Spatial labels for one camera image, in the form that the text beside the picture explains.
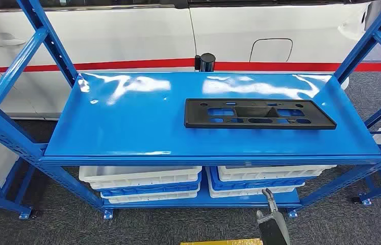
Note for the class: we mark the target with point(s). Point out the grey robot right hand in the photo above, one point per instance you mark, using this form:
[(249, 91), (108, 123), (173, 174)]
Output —
[(273, 230)]

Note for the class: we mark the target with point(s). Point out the black plastic bracket part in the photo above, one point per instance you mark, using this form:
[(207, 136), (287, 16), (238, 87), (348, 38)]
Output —
[(203, 115)]

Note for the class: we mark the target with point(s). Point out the yellow floor tape square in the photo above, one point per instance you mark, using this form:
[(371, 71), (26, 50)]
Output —
[(220, 242)]

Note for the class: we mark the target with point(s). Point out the red barrier belt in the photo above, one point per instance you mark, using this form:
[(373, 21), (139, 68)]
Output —
[(109, 65)]

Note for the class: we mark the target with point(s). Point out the black stanchion post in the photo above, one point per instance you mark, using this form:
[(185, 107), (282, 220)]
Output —
[(207, 62)]

